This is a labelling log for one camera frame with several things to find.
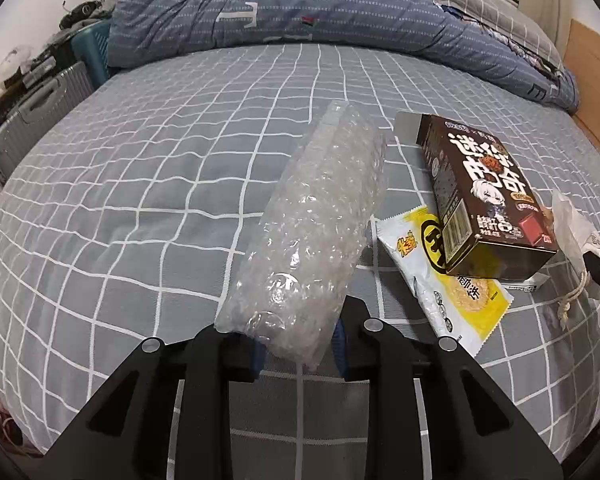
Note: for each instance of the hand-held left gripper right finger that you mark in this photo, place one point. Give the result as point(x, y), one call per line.
point(338, 350)

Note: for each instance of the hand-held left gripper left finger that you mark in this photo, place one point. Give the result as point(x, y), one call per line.
point(256, 357)

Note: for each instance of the clear bubble wrap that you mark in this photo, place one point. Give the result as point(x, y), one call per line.
point(310, 235)

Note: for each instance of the white labelled box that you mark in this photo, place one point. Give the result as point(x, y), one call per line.
point(530, 284)

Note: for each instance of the yellow snack wrapper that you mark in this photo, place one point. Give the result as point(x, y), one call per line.
point(440, 290)

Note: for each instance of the brown snack box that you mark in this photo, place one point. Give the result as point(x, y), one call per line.
point(480, 195)

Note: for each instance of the grey checked bed sheet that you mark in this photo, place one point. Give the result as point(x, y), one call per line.
point(130, 210)

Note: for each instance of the wooden headboard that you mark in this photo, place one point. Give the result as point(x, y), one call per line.
point(595, 75)

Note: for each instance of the grey checked pillow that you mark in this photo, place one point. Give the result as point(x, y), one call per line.
point(490, 10)

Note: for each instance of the grey suitcase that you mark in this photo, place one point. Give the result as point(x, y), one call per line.
point(35, 115)

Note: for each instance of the blue patterned quilt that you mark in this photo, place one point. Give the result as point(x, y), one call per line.
point(280, 10)

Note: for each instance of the blue plastic stool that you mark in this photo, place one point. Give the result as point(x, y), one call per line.
point(92, 50)

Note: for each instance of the white plastic bag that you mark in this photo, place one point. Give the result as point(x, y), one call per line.
point(12, 67)

